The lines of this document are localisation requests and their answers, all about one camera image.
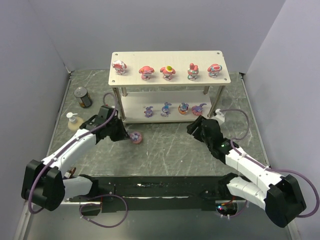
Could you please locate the pink toy yellow hat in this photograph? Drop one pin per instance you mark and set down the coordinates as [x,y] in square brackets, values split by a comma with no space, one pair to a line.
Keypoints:
[168,72]

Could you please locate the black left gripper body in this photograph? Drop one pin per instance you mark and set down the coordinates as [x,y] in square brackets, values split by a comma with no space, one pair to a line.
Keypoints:
[119,131]

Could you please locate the beige pump lotion bottle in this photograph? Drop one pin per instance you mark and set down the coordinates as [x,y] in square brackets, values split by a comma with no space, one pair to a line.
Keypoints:
[74,121]

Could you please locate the purple spotted toy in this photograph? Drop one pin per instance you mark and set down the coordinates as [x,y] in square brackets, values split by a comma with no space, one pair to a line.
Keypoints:
[136,137]

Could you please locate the purple white toy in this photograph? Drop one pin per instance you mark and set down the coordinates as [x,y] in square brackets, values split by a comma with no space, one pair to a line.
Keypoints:
[165,111]

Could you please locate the orange base purple toy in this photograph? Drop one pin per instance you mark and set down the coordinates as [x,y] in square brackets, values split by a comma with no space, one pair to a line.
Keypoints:
[183,108]

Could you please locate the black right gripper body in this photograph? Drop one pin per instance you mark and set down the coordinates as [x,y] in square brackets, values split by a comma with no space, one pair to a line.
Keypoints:
[200,127]

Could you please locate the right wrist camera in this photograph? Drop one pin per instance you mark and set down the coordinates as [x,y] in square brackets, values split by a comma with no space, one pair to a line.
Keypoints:
[219,116]

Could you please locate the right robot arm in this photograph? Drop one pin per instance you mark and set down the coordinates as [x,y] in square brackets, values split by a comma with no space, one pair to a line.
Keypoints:
[279,196]

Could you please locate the dark soda can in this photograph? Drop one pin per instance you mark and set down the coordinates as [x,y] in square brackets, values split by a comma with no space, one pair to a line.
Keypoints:
[82,96]

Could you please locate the red bunny ear toy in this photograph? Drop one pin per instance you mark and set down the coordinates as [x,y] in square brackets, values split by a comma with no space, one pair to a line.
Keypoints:
[193,71]

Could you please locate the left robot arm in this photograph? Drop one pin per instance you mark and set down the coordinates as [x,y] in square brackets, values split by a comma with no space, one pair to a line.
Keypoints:
[44,183]

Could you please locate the pink purple toy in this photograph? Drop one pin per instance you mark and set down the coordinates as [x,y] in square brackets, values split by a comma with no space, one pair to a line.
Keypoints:
[197,110]

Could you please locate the pink white toy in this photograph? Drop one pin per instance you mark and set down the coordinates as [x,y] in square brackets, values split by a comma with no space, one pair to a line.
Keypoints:
[119,66]

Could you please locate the small electronics board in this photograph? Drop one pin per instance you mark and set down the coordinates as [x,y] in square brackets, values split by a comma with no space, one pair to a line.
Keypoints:
[227,208]

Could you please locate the black front base bar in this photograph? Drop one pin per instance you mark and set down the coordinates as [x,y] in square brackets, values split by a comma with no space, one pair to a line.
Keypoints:
[145,193]

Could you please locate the pink blue goggles toy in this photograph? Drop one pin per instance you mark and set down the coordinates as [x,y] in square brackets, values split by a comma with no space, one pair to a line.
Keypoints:
[214,70]

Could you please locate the white two-tier shelf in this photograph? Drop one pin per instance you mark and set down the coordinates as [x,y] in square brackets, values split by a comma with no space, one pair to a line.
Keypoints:
[133,94]

